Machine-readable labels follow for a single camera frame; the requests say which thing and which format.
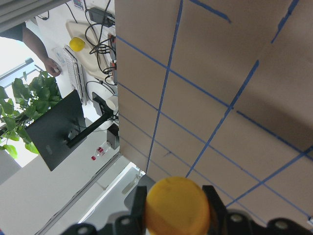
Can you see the black power adapter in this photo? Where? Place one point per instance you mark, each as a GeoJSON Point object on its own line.
{"type": "Point", "coordinates": [102, 17]}

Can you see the yellow push button switch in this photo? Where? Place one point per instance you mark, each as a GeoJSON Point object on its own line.
{"type": "Point", "coordinates": [177, 206]}

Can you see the black monitor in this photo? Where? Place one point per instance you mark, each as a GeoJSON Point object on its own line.
{"type": "Point", "coordinates": [51, 132]}

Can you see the yellow lemon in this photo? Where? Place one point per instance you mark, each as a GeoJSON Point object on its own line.
{"type": "Point", "coordinates": [77, 44]}

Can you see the green potted plant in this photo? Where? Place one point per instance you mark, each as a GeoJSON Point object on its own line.
{"type": "Point", "coordinates": [28, 102]}

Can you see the white keyboard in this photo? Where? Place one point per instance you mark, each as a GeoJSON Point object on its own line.
{"type": "Point", "coordinates": [75, 72]}

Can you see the black monitor stand base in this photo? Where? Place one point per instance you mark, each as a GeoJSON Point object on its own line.
{"type": "Point", "coordinates": [100, 105]}

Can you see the small colourful card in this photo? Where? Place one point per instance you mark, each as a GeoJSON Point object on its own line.
{"type": "Point", "coordinates": [79, 4]}

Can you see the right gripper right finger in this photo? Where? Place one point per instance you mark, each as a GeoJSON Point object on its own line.
{"type": "Point", "coordinates": [224, 221]}

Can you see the white paper cup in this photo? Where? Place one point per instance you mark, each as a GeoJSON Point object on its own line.
{"type": "Point", "coordinates": [112, 102]}

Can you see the brown paper table cover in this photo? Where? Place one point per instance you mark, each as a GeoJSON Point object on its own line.
{"type": "Point", "coordinates": [221, 92]}

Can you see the person's hand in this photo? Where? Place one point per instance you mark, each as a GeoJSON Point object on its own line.
{"type": "Point", "coordinates": [52, 67]}

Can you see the square beige tray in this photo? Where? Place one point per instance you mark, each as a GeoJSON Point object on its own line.
{"type": "Point", "coordinates": [93, 63]}

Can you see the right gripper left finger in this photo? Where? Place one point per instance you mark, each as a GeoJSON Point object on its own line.
{"type": "Point", "coordinates": [133, 223]}

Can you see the person's forearm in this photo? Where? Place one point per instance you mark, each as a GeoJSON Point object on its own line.
{"type": "Point", "coordinates": [34, 43]}

